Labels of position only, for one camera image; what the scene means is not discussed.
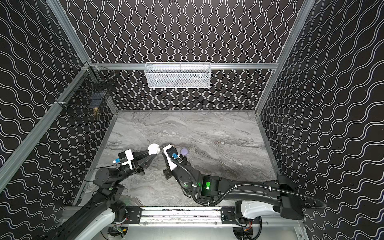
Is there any white round charging case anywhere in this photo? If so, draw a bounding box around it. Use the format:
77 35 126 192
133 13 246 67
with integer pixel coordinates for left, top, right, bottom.
148 144 161 155

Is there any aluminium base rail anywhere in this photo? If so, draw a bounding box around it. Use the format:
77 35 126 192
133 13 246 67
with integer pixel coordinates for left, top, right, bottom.
59 205 304 228

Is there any white wire mesh basket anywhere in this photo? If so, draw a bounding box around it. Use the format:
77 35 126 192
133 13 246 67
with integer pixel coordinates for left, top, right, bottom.
144 62 212 89

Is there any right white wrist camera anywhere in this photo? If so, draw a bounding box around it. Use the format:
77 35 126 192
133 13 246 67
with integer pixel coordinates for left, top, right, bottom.
163 145 179 171

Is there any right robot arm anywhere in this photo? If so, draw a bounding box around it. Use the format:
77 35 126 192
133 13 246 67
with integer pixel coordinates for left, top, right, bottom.
163 153 327 220

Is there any purple round charging case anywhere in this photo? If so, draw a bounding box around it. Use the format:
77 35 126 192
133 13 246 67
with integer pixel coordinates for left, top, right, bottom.
181 148 189 156

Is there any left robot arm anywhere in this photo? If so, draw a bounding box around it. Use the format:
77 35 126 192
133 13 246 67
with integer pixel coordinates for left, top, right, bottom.
33 146 160 240

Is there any black wire basket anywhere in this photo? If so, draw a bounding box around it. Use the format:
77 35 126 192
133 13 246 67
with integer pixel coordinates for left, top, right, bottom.
58 64 117 122

